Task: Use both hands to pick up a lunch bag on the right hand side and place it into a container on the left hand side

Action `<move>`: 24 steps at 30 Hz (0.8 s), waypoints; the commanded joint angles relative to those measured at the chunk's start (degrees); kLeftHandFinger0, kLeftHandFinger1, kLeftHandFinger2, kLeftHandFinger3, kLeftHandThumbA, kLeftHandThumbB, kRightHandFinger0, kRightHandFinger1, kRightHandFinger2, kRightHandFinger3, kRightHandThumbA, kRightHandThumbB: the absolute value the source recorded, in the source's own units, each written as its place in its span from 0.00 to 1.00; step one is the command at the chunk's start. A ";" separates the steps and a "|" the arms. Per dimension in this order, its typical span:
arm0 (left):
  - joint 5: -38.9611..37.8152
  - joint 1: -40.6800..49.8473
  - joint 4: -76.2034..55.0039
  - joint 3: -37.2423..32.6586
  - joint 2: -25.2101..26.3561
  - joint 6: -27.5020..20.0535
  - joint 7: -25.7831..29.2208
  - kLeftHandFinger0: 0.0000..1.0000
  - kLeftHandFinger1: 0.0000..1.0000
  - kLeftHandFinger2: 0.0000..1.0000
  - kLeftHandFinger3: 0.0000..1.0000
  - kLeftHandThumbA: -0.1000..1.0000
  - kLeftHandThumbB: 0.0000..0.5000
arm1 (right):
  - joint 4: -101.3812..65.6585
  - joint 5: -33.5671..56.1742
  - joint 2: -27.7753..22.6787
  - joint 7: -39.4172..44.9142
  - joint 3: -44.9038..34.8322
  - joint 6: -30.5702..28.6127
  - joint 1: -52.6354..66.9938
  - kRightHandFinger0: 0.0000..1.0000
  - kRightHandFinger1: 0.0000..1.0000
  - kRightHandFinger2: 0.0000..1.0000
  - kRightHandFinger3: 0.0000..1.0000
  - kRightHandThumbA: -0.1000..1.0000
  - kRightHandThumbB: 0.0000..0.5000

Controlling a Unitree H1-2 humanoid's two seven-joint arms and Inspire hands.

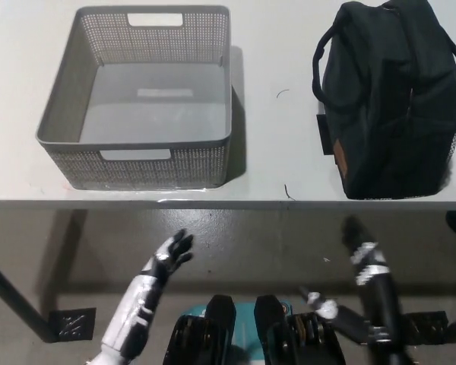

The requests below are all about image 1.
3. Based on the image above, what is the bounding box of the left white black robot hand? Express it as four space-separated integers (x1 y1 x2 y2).
142 229 195 284

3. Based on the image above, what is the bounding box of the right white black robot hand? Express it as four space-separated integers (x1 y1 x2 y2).
340 215 393 287

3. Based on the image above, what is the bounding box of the black fabric lunch bag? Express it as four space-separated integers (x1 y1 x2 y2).
312 0 456 202

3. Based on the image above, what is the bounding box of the clear tape strip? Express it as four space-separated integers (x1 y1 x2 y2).
66 184 211 205

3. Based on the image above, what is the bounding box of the grey perforated plastic basket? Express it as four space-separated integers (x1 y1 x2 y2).
35 4 233 191

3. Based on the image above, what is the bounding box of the black metal table leg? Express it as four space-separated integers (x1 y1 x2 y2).
0 252 61 343

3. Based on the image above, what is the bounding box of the black teal robot body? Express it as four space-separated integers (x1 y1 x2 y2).
162 294 353 365

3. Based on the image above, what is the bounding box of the black tape patch on table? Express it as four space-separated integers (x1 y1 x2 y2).
315 113 327 156

